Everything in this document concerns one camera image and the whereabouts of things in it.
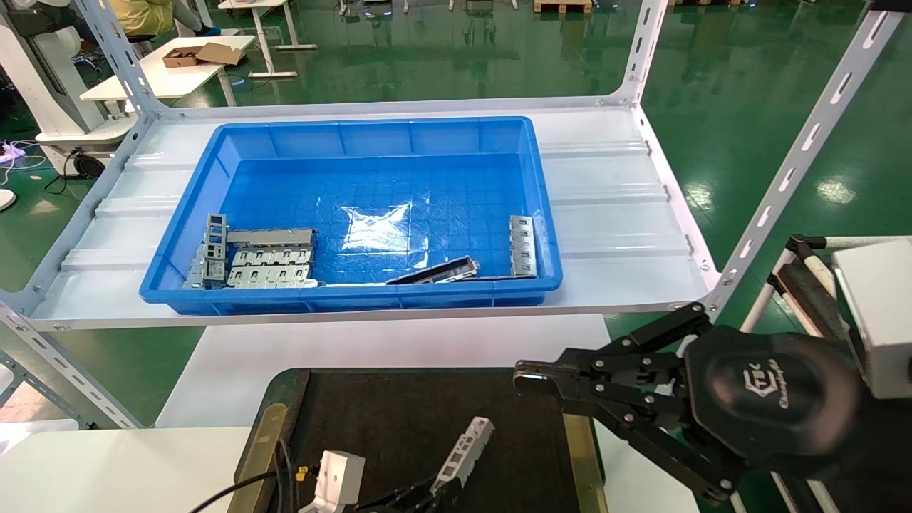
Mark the black round caster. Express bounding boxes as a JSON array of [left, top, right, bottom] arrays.
[[71, 153, 108, 179]]

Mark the white work table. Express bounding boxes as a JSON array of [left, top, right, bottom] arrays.
[[80, 34, 257, 108], [217, 0, 318, 79]]

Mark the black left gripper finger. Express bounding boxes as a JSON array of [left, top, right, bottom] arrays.
[[355, 483, 437, 513], [420, 488, 460, 513]]

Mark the black cable with yellow tag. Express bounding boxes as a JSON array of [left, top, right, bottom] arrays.
[[187, 467, 318, 513]]

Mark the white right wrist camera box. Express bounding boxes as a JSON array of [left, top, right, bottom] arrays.
[[832, 239, 912, 400]]

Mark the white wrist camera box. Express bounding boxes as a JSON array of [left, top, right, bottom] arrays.
[[299, 450, 366, 513], [832, 239, 912, 400]]

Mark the black container tray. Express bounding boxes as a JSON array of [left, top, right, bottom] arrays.
[[227, 368, 606, 513]]

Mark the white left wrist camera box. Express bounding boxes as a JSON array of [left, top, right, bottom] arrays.
[[299, 450, 366, 513]]

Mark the white metal shelf rack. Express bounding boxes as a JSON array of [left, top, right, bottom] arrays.
[[0, 0, 912, 432]]

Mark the flat cardboard piece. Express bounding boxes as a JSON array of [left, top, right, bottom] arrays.
[[196, 41, 247, 66]]

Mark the blue plastic bin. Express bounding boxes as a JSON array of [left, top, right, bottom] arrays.
[[139, 116, 564, 316]]

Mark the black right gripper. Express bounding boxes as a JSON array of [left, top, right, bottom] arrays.
[[513, 303, 912, 513]]

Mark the dark grey metal bracket part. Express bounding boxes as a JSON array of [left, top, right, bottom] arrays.
[[386, 255, 481, 286]]

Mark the person in yellow clothes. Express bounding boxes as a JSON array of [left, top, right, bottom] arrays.
[[107, 0, 175, 38]]

